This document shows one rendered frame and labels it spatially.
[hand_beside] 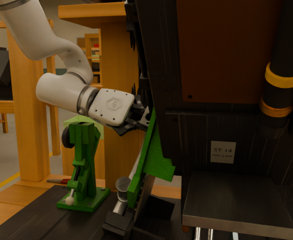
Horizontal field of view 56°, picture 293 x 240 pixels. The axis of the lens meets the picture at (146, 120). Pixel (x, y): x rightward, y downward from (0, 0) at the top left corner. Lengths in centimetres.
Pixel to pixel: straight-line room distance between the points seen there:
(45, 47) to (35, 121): 54
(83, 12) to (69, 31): 1083
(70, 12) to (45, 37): 26
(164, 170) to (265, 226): 26
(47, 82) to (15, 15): 20
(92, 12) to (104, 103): 31
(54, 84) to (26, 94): 41
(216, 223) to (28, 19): 55
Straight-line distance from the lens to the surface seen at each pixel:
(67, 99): 76
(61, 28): 1191
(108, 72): 101
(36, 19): 69
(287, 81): 38
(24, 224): 93
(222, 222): 45
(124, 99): 74
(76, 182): 91
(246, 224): 46
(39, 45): 70
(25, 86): 119
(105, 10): 90
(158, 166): 63
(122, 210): 74
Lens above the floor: 135
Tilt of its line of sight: 11 degrees down
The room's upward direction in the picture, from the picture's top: straight up
